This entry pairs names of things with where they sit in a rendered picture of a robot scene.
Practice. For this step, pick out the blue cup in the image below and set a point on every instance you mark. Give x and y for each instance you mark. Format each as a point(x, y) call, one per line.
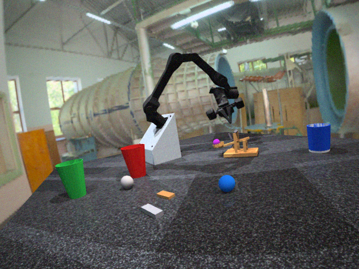
point(319, 137)

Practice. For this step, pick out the red tapered cup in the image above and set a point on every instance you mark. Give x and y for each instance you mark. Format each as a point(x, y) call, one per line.
point(134, 157)

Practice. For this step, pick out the blue ball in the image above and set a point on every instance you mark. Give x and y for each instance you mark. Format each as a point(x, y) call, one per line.
point(226, 183)

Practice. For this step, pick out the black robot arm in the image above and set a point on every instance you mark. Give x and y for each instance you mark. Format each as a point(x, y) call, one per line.
point(151, 104)

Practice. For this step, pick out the green plastic cup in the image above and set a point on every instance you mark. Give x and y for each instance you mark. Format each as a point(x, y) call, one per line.
point(72, 177)

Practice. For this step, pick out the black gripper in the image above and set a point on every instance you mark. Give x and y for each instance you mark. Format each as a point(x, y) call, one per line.
point(224, 105)

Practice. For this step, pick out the orange flat block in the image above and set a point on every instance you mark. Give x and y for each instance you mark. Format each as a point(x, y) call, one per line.
point(164, 194)

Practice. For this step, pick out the white ball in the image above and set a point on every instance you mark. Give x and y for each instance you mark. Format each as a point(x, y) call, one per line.
point(126, 182)

